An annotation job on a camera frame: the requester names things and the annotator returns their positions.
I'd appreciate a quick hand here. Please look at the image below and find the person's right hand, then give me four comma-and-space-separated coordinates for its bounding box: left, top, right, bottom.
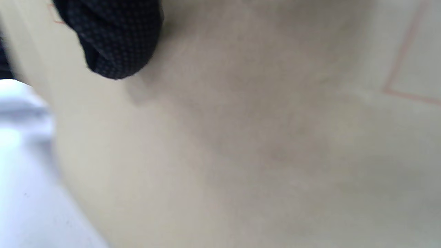
52, 0, 164, 80

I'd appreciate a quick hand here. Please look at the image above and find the stack of tan envelopes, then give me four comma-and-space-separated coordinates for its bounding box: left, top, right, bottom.
0, 0, 441, 248

